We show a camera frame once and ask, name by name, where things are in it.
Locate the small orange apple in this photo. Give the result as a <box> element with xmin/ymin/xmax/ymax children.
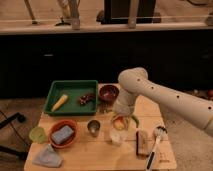
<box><xmin>113</xmin><ymin>119</ymin><xmax>125</xmax><ymax>130</ymax></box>

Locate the light blue cloth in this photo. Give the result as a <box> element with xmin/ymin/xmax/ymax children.
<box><xmin>32</xmin><ymin>144</ymin><xmax>62</xmax><ymax>168</ymax></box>

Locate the white dish brush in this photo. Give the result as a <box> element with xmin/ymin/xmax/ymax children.
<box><xmin>145</xmin><ymin>125</ymin><xmax>167</xmax><ymax>171</ymax></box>

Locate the yellow corn cob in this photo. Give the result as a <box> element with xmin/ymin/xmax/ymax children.
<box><xmin>51</xmin><ymin>94</ymin><xmax>68</xmax><ymax>112</ymax></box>

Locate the metal fork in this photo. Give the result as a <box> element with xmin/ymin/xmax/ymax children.
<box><xmin>99</xmin><ymin>108</ymin><xmax>112</xmax><ymax>113</ymax></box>

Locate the wooden scrub brush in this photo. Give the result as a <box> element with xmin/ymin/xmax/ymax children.
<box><xmin>136</xmin><ymin>130</ymin><xmax>149</xmax><ymax>157</ymax></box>

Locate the wooden folding table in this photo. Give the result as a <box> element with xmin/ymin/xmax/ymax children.
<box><xmin>23</xmin><ymin>82</ymin><xmax>178</xmax><ymax>171</ymax></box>

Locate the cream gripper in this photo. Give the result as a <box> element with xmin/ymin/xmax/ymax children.
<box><xmin>111</xmin><ymin>101</ymin><xmax>134</xmax><ymax>130</ymax></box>

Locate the dark red grape bunch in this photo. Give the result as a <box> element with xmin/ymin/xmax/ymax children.
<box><xmin>78</xmin><ymin>93</ymin><xmax>96</xmax><ymax>105</ymax></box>

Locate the green plastic tray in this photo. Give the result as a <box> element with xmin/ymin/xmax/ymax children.
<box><xmin>43</xmin><ymin>80</ymin><xmax>98</xmax><ymax>116</ymax></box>

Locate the green chili pepper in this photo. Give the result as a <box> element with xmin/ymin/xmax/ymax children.
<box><xmin>131</xmin><ymin>115</ymin><xmax>140</xmax><ymax>128</ymax></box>

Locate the dark red bowl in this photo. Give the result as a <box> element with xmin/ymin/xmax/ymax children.
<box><xmin>99</xmin><ymin>85</ymin><xmax>119</xmax><ymax>104</ymax></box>

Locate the black stand base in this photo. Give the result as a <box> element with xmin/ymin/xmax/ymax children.
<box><xmin>0</xmin><ymin>110</ymin><xmax>28</xmax><ymax>160</ymax></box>

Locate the orange plastic bowl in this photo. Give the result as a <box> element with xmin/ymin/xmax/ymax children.
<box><xmin>48</xmin><ymin>119</ymin><xmax>77</xmax><ymax>149</ymax></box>

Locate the white paper cup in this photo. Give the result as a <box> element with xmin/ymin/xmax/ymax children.
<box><xmin>109</xmin><ymin>129</ymin><xmax>127</xmax><ymax>145</ymax></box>

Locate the blue sponge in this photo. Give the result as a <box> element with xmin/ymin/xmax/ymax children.
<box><xmin>51</xmin><ymin>125</ymin><xmax>74</xmax><ymax>145</ymax></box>

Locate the small steel cup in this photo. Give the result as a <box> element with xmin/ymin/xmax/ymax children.
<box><xmin>87</xmin><ymin>120</ymin><xmax>101</xmax><ymax>137</ymax></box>

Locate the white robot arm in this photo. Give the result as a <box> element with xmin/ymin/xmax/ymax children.
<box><xmin>113</xmin><ymin>67</ymin><xmax>213</xmax><ymax>137</ymax></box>

